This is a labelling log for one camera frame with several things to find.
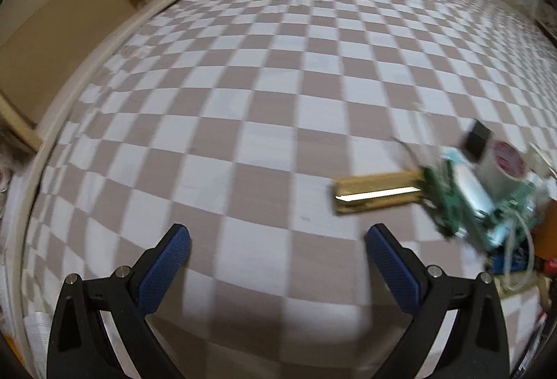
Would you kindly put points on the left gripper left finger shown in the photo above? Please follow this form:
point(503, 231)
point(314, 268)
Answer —
point(79, 345)

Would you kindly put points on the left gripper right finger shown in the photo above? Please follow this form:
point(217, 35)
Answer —
point(477, 346)

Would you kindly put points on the tape roll red print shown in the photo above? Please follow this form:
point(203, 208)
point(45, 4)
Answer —
point(501, 170)

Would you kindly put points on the gold metal bar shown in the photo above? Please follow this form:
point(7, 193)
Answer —
point(357, 194)

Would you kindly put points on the checkered bed sheet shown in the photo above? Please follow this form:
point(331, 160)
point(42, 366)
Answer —
point(233, 118)

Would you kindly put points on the wooden bedside shelf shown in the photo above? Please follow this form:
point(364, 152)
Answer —
point(42, 43)

